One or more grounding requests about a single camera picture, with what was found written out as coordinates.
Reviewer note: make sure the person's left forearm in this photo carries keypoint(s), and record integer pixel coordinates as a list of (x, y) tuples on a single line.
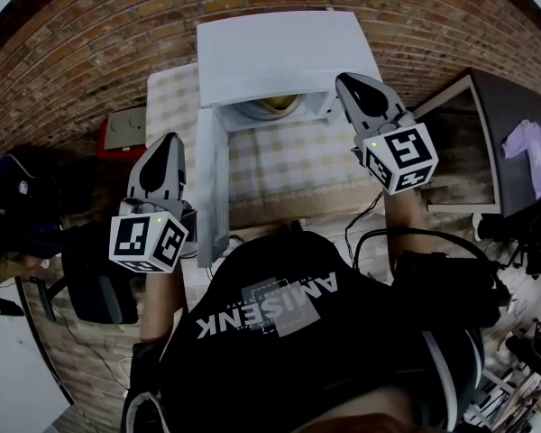
[(162, 305)]

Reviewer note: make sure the glass turntable plate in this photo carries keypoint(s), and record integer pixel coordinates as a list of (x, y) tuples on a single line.
[(245, 108)]

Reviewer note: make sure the person's black printed t-shirt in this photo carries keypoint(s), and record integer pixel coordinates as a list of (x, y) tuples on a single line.
[(297, 377)]

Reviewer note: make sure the black equipment heap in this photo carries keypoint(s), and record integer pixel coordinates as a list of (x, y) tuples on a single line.
[(536, 242)]

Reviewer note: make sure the person's right forearm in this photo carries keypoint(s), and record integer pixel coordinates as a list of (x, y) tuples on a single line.
[(403, 228)]

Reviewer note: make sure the black office chair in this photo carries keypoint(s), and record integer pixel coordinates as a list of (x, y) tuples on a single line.
[(99, 287)]

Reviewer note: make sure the lavender garment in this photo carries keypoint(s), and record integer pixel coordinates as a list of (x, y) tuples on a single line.
[(534, 151)]

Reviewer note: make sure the yellow plastic container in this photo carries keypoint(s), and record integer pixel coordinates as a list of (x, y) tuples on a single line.
[(279, 103)]

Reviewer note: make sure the black oval device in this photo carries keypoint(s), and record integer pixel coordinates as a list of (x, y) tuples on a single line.
[(2, 307)]

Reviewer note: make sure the red box with grey lid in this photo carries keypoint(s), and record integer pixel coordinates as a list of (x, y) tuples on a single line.
[(121, 131)]

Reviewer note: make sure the small black bin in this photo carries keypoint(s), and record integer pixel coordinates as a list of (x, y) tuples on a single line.
[(189, 223)]

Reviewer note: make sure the black bag heap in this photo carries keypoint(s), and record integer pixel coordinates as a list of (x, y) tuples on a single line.
[(22, 196)]

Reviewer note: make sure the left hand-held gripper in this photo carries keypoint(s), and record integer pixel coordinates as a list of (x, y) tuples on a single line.
[(128, 237)]

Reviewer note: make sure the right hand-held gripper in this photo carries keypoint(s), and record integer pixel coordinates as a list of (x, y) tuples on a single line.
[(406, 151)]

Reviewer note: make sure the dark desk with white frame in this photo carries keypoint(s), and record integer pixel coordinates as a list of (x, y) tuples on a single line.
[(514, 106)]

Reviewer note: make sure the white microwave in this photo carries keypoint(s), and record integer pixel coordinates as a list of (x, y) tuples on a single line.
[(279, 52)]

